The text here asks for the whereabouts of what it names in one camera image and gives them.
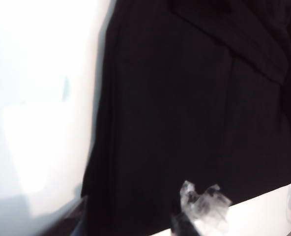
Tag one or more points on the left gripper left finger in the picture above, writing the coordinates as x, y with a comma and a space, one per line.
76, 221

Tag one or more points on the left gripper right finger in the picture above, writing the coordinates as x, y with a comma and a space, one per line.
199, 209

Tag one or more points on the black polo shirt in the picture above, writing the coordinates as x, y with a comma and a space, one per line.
172, 98

